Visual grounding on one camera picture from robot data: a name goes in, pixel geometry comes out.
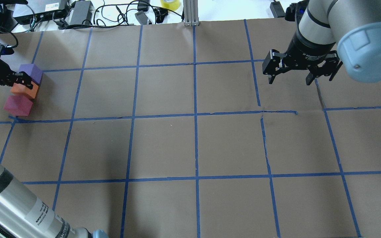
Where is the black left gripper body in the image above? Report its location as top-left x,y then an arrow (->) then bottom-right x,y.
0,59 -> 16,86

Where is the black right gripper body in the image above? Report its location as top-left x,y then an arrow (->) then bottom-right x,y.
283,31 -> 338,72

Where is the orange foam block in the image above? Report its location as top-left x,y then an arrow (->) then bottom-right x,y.
10,82 -> 39,100

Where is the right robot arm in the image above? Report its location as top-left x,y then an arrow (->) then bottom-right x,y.
263,0 -> 381,85

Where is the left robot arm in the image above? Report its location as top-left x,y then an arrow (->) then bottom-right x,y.
0,44 -> 108,238

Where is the purple foam block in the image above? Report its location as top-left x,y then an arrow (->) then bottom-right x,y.
19,64 -> 43,85

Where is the pink foam block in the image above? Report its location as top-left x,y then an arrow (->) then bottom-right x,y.
3,95 -> 33,116

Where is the small black adapter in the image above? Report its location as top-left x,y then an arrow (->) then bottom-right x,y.
270,0 -> 285,18

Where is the black docking hub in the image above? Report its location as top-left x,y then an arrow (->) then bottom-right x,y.
13,0 -> 70,25

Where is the black power adapter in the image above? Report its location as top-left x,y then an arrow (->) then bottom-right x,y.
69,0 -> 93,25

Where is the yellow tape roll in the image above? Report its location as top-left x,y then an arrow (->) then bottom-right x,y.
160,0 -> 180,11

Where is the aluminium frame post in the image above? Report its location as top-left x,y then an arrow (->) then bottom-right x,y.
183,0 -> 200,26

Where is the black cable bundle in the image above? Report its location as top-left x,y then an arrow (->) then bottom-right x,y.
55,0 -> 184,30

